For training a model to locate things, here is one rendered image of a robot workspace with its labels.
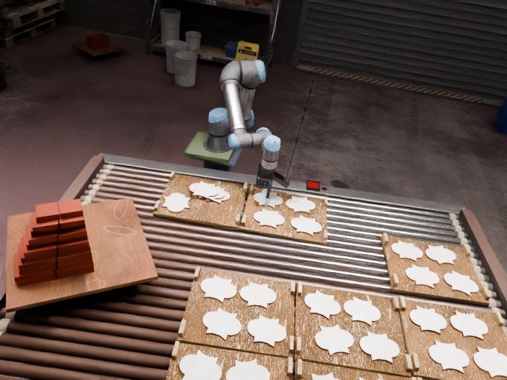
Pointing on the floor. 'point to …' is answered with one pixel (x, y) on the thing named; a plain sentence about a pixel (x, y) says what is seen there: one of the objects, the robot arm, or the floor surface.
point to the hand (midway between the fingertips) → (268, 199)
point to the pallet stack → (26, 19)
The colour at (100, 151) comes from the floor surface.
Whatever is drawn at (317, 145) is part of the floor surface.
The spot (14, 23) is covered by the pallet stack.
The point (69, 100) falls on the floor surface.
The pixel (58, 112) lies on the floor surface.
